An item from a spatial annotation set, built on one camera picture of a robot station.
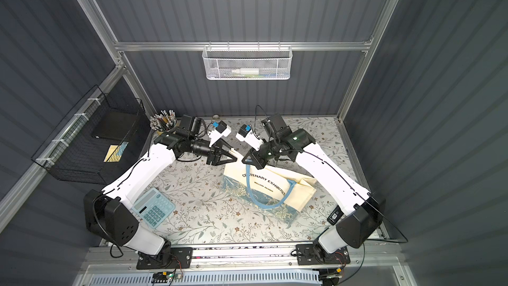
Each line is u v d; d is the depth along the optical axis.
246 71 0.93
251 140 0.63
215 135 0.65
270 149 0.60
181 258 0.74
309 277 0.71
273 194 0.74
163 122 0.99
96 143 0.75
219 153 0.64
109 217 0.41
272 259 0.74
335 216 0.80
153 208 0.83
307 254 0.73
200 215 0.84
